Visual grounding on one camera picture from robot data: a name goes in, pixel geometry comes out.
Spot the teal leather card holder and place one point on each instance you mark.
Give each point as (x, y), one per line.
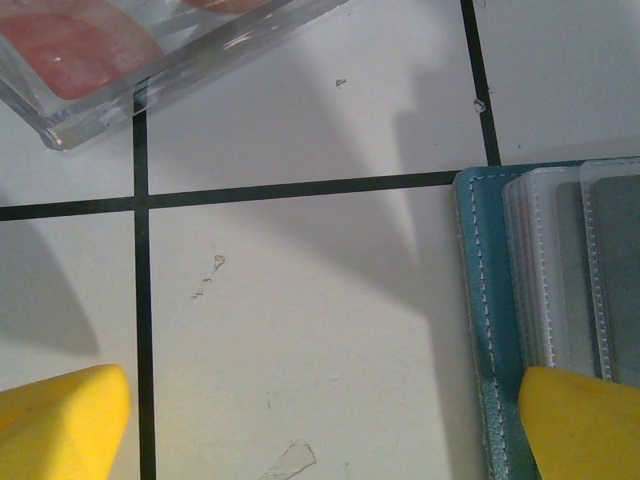
(480, 275)

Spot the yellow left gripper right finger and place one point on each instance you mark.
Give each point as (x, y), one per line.
(585, 430)

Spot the clear acrylic card box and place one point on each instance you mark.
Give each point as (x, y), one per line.
(200, 55)

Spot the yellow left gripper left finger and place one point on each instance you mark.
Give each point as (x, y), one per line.
(55, 430)

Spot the white card red circles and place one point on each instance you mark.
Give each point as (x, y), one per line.
(75, 50)

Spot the clear plastic shard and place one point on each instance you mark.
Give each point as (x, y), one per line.
(292, 459)
(479, 104)

